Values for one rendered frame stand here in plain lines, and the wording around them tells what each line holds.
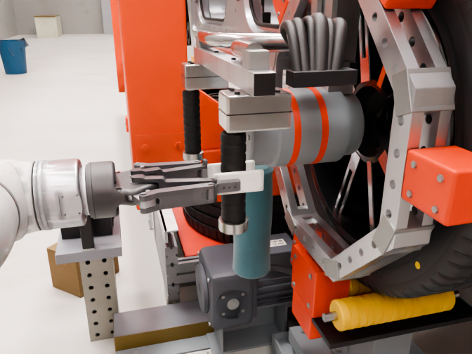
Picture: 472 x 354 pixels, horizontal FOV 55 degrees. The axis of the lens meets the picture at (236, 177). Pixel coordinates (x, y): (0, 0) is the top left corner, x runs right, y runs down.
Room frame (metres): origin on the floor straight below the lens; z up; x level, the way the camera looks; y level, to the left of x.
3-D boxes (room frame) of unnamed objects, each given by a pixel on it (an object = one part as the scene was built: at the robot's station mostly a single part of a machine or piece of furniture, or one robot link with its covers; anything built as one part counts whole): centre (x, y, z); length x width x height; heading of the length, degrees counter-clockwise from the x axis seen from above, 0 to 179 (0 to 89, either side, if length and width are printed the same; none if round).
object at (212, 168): (0.62, 0.01, 0.83); 0.07 x 0.01 x 0.03; 105
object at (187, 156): (0.93, 0.09, 0.83); 0.04 x 0.04 x 0.16
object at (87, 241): (1.06, 0.40, 0.55); 0.03 x 0.03 x 0.21; 15
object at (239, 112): (0.61, -0.03, 0.93); 0.09 x 0.05 x 0.05; 105
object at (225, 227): (0.60, 0.00, 0.83); 0.04 x 0.04 x 0.16
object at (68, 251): (1.26, 0.45, 0.44); 0.43 x 0.17 x 0.03; 15
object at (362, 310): (0.73, -0.31, 0.51); 0.29 x 0.06 x 0.06; 105
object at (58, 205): (0.54, 0.22, 0.83); 0.09 x 0.06 x 0.09; 15
